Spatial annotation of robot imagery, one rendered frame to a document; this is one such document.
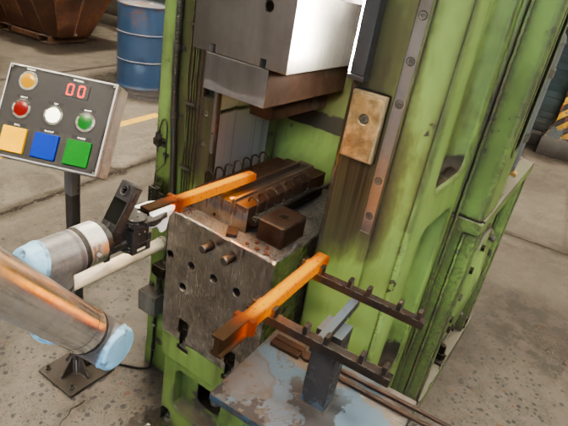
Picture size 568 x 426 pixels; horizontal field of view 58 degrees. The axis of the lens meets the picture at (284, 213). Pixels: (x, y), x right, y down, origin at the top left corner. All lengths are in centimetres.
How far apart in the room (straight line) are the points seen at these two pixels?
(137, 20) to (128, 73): 58
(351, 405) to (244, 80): 82
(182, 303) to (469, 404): 143
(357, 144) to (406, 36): 28
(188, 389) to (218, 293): 52
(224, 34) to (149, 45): 466
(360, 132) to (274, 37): 31
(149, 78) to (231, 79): 475
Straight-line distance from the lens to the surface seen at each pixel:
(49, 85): 170
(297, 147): 183
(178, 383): 190
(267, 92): 128
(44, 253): 104
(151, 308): 202
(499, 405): 261
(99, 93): 163
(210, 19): 137
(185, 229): 149
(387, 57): 126
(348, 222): 139
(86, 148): 159
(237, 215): 142
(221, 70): 135
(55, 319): 89
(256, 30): 128
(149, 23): 594
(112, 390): 222
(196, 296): 157
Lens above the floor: 162
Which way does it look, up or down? 27 degrees down
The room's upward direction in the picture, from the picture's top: 10 degrees clockwise
